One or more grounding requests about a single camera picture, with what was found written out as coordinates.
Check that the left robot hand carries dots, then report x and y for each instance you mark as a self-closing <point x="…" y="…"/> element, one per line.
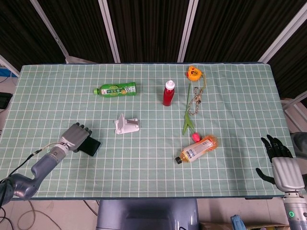
<point x="74" y="139"/>

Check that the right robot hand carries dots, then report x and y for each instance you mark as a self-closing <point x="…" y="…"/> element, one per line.
<point x="287" y="172"/>

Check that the black smartphone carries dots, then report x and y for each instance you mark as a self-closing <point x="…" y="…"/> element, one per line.
<point x="90" y="146"/>

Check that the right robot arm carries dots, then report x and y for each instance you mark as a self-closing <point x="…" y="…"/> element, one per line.
<point x="296" y="210"/>

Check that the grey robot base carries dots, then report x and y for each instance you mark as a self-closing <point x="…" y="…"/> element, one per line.
<point x="147" y="214"/>

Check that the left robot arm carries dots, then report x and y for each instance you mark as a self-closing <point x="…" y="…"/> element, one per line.
<point x="38" y="167"/>

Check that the white phone stand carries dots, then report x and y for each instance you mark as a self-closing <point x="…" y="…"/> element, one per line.
<point x="126" y="124"/>

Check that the green tea bottle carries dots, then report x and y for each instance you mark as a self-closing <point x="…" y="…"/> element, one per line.
<point x="116" y="90"/>

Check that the cardboard box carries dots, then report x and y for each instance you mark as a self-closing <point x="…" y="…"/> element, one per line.
<point x="247" y="226"/>

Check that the blue cloth bag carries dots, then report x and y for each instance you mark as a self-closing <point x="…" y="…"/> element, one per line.
<point x="237" y="222"/>

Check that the green checkered tablecloth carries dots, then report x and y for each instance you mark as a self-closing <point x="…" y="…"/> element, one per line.
<point x="148" y="153"/>

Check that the black device on floor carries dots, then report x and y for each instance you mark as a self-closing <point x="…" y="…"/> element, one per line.
<point x="4" y="100"/>

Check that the orange tea bottle black cap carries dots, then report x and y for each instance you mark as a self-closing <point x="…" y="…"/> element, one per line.
<point x="197" y="148"/>

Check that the red drink bottle white cap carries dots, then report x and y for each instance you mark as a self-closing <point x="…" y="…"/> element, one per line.
<point x="168" y="93"/>

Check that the artificial red tulip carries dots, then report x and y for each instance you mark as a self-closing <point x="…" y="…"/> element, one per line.
<point x="188" y="117"/>

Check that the yellow orange tape measure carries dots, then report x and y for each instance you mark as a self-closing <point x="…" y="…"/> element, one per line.
<point x="193" y="73"/>

